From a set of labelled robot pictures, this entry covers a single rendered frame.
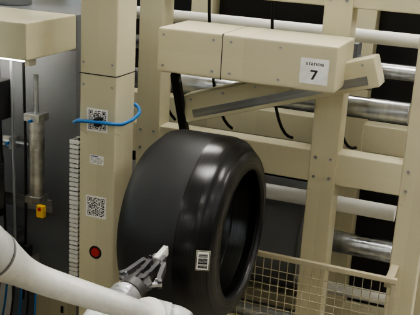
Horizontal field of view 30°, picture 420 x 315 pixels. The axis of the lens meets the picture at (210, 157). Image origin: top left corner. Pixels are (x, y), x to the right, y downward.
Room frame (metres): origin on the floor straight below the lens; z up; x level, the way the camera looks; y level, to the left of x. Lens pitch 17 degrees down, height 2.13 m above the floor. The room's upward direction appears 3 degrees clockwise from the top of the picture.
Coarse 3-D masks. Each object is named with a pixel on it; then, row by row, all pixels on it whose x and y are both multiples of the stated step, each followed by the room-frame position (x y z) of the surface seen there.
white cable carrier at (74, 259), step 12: (72, 144) 2.43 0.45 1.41; (72, 156) 2.43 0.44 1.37; (72, 168) 2.43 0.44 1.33; (72, 180) 2.43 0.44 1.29; (72, 192) 2.43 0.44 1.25; (72, 204) 2.45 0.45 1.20; (72, 216) 2.43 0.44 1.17; (72, 228) 2.43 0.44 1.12; (72, 240) 2.43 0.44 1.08; (72, 252) 2.43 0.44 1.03; (72, 264) 2.43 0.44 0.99
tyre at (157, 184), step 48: (192, 144) 2.28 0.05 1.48; (240, 144) 2.33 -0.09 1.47; (144, 192) 2.15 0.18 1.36; (192, 192) 2.11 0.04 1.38; (240, 192) 2.59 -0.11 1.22; (144, 240) 2.09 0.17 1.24; (192, 240) 2.05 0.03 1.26; (240, 240) 2.56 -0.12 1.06; (192, 288) 2.05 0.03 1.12; (240, 288) 2.33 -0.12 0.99
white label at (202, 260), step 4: (196, 252) 2.04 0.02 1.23; (200, 252) 2.04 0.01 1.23; (204, 252) 2.04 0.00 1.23; (208, 252) 2.04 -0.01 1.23; (196, 256) 2.04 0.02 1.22; (200, 256) 2.04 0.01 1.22; (204, 256) 2.04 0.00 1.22; (208, 256) 2.04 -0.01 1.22; (196, 260) 2.04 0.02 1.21; (200, 260) 2.04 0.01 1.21; (204, 260) 2.04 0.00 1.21; (208, 260) 2.04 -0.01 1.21; (196, 264) 2.04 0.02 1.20; (200, 264) 2.04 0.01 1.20; (204, 264) 2.04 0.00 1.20; (208, 264) 2.04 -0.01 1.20; (196, 268) 2.04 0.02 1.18; (200, 268) 2.04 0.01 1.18; (204, 268) 2.04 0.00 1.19; (208, 268) 2.04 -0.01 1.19
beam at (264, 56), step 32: (160, 32) 2.60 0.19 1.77; (192, 32) 2.56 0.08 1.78; (224, 32) 2.55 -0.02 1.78; (256, 32) 2.59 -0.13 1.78; (288, 32) 2.64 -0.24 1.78; (160, 64) 2.60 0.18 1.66; (192, 64) 2.55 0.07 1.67; (224, 64) 2.52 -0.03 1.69; (256, 64) 2.48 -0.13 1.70; (288, 64) 2.44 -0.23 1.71
